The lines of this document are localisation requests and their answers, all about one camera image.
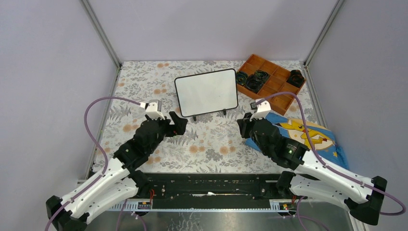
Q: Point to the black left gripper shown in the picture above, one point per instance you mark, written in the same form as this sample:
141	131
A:
180	124

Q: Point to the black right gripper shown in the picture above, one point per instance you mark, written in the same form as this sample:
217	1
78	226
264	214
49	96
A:
244	123

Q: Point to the white whiteboard black frame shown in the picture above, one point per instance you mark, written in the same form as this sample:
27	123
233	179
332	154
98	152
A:
206	93

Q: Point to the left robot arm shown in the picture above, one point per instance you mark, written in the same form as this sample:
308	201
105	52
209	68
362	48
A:
119	180

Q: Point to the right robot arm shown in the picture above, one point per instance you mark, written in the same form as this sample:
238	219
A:
285	144

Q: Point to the black rings middle compartment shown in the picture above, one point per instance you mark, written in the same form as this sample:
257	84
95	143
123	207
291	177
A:
256	81

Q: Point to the black rings compartment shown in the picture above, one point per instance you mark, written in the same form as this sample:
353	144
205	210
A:
256	81
241	78
295	77

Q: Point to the black rings left compartment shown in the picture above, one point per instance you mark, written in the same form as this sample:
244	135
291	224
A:
241	78

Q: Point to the orange wooden compartment tray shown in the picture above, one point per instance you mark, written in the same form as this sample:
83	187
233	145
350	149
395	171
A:
258	78

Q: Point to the black rings right compartment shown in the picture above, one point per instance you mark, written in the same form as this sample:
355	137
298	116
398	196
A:
295	77

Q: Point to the blue Pikachu cloth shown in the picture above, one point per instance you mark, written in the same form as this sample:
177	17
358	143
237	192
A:
322	138

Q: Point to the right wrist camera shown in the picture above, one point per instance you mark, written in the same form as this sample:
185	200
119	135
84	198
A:
261	107

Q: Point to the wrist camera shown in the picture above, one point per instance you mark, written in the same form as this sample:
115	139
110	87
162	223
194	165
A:
153	110
261	107

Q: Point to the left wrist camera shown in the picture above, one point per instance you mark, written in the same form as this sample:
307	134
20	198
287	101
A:
153	110

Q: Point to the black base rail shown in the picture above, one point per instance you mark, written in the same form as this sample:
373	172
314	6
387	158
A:
209	192

